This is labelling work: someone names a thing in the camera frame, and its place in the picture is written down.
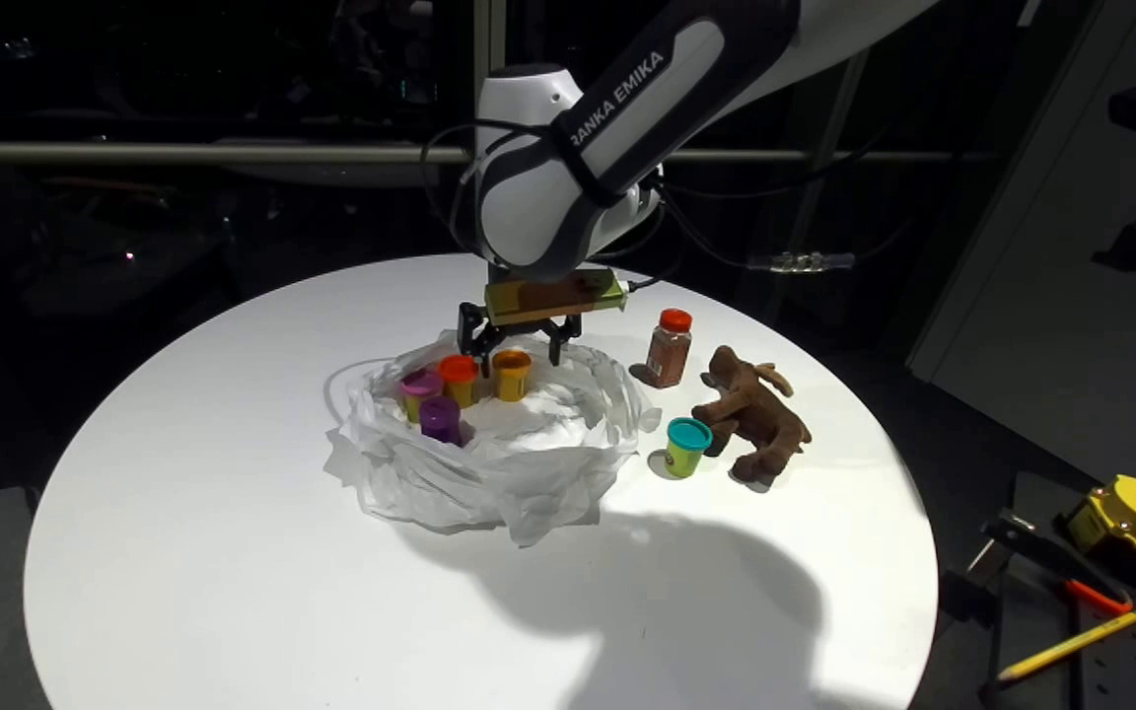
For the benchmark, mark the yellow lid dough tub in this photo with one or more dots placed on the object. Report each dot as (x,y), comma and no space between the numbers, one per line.
(509,374)

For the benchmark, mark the metal window railing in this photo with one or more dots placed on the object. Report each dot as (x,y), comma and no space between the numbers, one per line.
(200,151)

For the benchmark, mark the grey window post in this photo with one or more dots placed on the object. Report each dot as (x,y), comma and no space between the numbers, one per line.
(488,52)

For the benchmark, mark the magenta lid dough tub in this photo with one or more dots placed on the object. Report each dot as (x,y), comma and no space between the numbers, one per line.
(414,393)

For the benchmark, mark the teal lid dough tub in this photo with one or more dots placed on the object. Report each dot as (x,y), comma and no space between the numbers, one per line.
(688,446)

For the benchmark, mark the red lid spice jar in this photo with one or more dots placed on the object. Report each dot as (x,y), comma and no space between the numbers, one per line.
(668,354)

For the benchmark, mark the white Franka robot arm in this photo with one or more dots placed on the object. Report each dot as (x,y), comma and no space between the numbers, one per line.
(621,119)

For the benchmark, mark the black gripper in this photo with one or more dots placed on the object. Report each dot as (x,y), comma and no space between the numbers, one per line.
(534,325)

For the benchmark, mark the yellow pencil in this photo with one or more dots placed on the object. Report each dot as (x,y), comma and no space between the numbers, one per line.
(1068,643)

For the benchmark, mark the white plastic bag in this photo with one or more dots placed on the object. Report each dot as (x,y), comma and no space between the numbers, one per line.
(530,467)

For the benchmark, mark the dark purple lid dough tub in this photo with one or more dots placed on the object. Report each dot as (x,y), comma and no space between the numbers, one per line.
(438,421)

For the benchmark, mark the brown plush dog toy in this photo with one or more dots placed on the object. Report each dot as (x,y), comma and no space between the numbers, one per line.
(763,414)

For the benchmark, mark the orange lid dough tub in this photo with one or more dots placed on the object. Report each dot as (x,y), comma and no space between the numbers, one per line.
(458,378)

